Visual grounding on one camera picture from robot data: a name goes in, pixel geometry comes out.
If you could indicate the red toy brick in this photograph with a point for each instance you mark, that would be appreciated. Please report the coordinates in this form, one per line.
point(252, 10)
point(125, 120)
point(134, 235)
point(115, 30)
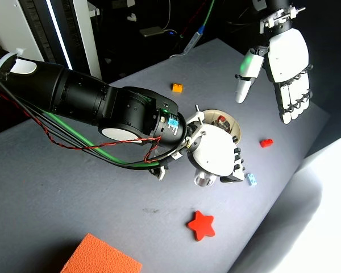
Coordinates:
point(266, 143)

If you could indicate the grey table cloth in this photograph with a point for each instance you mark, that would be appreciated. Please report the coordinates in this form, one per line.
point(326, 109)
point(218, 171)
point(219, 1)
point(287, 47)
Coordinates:
point(74, 199)

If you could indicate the grey flat device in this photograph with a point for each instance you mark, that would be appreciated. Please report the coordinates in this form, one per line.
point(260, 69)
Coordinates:
point(152, 31)

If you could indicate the red star block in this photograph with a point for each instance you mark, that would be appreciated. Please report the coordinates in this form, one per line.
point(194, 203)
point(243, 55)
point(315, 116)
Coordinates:
point(201, 226)

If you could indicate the white backdrop sheet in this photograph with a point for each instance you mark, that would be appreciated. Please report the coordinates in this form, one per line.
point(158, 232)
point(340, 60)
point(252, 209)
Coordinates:
point(315, 213)

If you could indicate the light blue toy brick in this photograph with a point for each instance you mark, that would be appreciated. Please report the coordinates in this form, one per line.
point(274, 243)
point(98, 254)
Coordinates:
point(253, 180)

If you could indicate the silver usb hub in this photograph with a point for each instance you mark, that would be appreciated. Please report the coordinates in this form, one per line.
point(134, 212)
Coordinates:
point(191, 42)

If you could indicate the orange foam block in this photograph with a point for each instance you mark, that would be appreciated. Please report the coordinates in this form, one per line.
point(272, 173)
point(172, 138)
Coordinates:
point(102, 256)

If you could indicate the beige bowl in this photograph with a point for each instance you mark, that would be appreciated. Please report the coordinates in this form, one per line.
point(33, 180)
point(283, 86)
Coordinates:
point(236, 128)

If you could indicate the chocolate toy cake with cherry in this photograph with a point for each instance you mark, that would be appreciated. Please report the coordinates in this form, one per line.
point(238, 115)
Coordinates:
point(220, 123)

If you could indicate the orange toy brick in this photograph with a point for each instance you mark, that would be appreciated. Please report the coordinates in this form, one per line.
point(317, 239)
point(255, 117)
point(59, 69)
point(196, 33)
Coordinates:
point(177, 88)

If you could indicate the small white plastic piece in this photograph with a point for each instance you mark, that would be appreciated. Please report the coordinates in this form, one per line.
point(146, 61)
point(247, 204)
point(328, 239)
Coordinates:
point(132, 17)

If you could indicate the white robot body column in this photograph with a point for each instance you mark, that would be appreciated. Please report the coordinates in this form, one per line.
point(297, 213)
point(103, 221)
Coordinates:
point(5, 22)

